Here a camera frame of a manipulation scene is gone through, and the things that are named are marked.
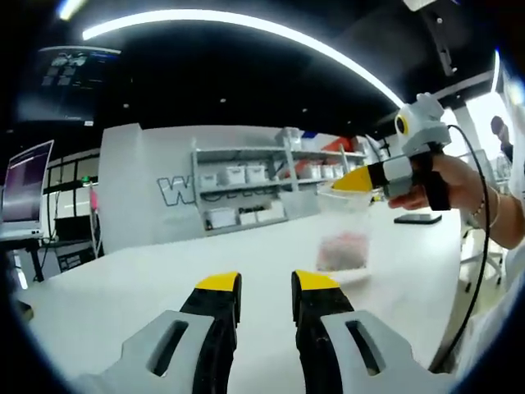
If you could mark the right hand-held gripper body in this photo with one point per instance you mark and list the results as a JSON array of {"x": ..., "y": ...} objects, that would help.
[{"x": 424, "y": 131}]

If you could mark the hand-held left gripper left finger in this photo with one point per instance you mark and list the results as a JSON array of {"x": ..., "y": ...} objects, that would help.
[{"x": 213, "y": 349}]

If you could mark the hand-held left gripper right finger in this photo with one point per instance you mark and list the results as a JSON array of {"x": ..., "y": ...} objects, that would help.
[{"x": 318, "y": 349}]

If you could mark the clear resealable bag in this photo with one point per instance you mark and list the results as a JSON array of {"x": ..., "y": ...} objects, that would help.
[{"x": 342, "y": 251}]

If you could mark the person's right hand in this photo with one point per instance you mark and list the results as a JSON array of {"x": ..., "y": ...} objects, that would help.
[{"x": 465, "y": 184}]

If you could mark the black flat device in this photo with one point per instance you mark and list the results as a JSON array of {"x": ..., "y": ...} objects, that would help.
[{"x": 418, "y": 218}]

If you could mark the grey shelf unit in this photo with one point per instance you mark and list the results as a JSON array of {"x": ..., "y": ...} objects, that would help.
[{"x": 287, "y": 164}]

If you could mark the white chair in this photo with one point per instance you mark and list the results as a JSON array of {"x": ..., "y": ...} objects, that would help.
[{"x": 482, "y": 254}]

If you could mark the group of white storage bins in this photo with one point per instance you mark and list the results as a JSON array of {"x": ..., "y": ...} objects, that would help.
[{"x": 236, "y": 174}]

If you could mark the low black cabinet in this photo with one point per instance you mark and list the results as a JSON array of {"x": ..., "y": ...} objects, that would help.
[{"x": 78, "y": 260}]

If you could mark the person's white shirt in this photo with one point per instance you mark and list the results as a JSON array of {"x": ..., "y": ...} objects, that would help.
[{"x": 506, "y": 320}]

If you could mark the black flat screen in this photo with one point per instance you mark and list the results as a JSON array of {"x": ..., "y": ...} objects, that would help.
[{"x": 73, "y": 228}]

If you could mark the pink soft item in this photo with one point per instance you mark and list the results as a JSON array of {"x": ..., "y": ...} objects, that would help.
[{"x": 94, "y": 201}]

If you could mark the black box with gold edge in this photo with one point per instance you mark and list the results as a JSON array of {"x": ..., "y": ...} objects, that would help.
[{"x": 25, "y": 312}]

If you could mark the white desk with black legs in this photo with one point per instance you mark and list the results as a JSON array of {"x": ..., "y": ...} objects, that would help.
[{"x": 18, "y": 242}]

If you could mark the long ceiling light strip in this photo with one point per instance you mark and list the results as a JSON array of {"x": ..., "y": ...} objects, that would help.
[{"x": 229, "y": 19}]

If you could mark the monitor with purple screen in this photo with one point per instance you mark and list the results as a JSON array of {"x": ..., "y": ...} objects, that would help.
[{"x": 24, "y": 189}]

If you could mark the dark hanging screen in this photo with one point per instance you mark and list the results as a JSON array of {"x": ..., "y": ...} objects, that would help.
[{"x": 76, "y": 84}]

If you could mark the black ceiling mount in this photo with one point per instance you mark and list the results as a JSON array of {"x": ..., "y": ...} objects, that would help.
[{"x": 443, "y": 45}]

